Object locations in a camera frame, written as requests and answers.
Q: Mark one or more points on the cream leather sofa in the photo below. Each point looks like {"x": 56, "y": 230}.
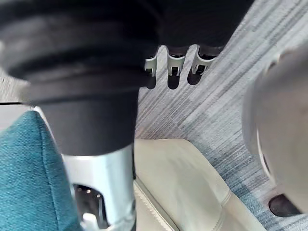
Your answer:
{"x": 183, "y": 187}

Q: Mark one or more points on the silver robot leg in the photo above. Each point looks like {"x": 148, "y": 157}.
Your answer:
{"x": 279, "y": 113}

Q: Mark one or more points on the dark robot foot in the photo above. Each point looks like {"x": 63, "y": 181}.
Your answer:
{"x": 284, "y": 205}

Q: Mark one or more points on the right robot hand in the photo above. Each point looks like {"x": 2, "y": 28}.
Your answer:
{"x": 79, "y": 72}

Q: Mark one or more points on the teal fabric cushion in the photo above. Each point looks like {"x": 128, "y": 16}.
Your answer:
{"x": 29, "y": 178}

